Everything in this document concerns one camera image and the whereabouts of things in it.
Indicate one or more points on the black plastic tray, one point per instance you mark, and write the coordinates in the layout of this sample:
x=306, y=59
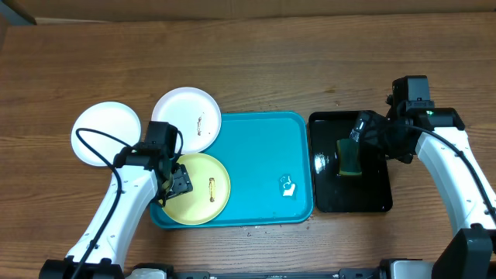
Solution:
x=368, y=192

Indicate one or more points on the white plate with sauce streak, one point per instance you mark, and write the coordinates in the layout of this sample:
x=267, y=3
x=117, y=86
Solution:
x=194, y=113

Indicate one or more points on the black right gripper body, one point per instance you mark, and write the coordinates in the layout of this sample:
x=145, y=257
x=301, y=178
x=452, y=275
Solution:
x=384, y=137

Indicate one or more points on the white plate with blue speck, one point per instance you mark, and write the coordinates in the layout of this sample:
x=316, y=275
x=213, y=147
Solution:
x=113, y=124

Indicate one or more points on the green yellow sponge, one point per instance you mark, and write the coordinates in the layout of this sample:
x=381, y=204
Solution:
x=348, y=156

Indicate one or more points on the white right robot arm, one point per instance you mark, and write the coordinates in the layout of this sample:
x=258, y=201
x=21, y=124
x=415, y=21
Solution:
x=437, y=137

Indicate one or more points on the teal plastic tray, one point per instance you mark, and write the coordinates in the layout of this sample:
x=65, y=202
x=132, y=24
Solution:
x=266, y=157

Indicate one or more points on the yellow plate with sauce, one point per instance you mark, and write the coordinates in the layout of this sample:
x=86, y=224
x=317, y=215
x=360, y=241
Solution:
x=210, y=194

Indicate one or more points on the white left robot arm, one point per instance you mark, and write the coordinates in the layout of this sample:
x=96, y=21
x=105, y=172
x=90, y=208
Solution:
x=138, y=178

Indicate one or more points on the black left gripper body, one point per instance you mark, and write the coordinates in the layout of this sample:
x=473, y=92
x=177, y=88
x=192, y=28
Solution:
x=180, y=183

